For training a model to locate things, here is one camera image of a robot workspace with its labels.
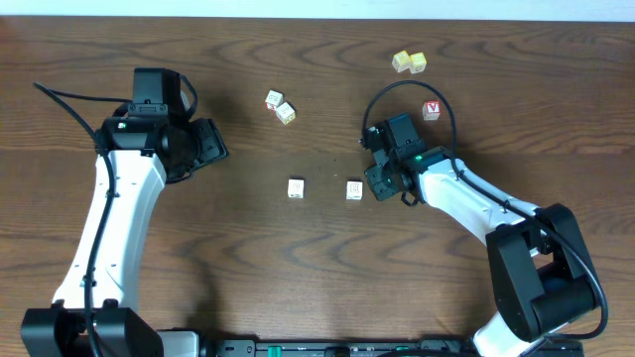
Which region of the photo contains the yellow letter block right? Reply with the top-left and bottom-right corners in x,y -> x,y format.
409,53 -> 428,74

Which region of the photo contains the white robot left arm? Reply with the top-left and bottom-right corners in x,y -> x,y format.
21,114 -> 228,356

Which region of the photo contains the red number three block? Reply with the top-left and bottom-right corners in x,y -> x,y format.
265,90 -> 284,111

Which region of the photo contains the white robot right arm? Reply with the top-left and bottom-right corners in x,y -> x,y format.
360,118 -> 607,356

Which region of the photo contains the red letter V block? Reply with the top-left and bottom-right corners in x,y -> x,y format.
423,100 -> 442,121

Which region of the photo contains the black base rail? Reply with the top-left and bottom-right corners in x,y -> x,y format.
158,328 -> 586,357

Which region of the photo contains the umbrella picture block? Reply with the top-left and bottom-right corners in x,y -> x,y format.
276,102 -> 297,125

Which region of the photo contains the blue letter X block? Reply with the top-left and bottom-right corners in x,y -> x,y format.
345,180 -> 363,200

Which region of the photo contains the yellow letter block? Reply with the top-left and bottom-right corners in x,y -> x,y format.
392,51 -> 412,72
409,53 -> 428,74

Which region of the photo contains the green edged wooden block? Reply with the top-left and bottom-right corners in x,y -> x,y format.
287,178 -> 305,198

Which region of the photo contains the yellow letter block left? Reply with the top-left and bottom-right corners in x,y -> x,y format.
392,51 -> 412,72

